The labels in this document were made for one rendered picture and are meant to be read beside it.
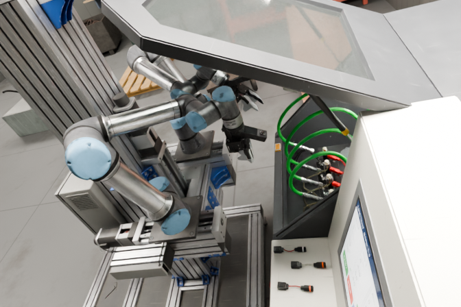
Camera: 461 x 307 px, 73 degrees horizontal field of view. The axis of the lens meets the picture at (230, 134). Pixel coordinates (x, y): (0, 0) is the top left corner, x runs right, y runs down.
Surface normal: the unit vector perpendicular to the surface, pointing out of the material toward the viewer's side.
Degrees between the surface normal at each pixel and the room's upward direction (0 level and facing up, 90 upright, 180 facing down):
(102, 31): 90
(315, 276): 0
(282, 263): 0
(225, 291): 0
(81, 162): 83
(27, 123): 90
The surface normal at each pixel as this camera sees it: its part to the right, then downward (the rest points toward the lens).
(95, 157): 0.43, 0.33
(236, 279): -0.30, -0.75
